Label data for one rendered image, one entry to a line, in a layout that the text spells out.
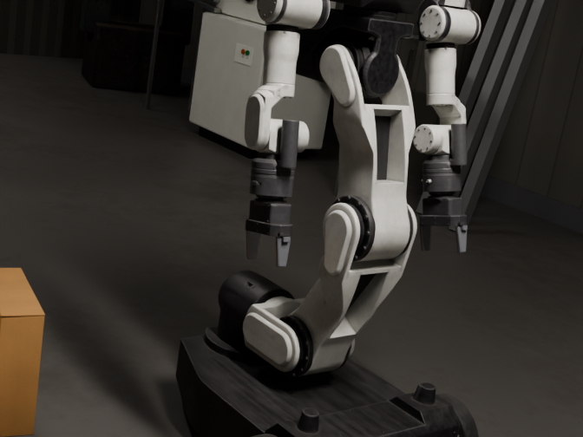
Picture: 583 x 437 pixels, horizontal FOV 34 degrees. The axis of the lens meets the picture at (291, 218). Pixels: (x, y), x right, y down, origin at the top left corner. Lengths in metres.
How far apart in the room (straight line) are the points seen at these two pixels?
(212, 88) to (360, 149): 3.70
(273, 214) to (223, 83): 3.72
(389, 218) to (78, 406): 0.93
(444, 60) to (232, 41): 3.42
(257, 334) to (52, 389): 0.57
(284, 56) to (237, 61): 3.57
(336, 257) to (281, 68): 0.42
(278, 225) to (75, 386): 0.88
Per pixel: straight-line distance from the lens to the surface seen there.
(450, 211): 2.16
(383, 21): 2.00
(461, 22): 2.17
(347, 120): 1.99
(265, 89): 1.87
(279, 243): 1.86
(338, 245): 1.98
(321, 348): 2.15
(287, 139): 1.85
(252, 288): 2.34
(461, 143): 2.15
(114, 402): 2.46
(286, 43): 1.88
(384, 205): 1.99
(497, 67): 4.73
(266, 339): 2.21
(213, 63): 5.66
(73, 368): 2.62
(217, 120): 5.60
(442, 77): 2.18
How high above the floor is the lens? 1.14
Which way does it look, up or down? 15 degrees down
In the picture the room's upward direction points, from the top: 9 degrees clockwise
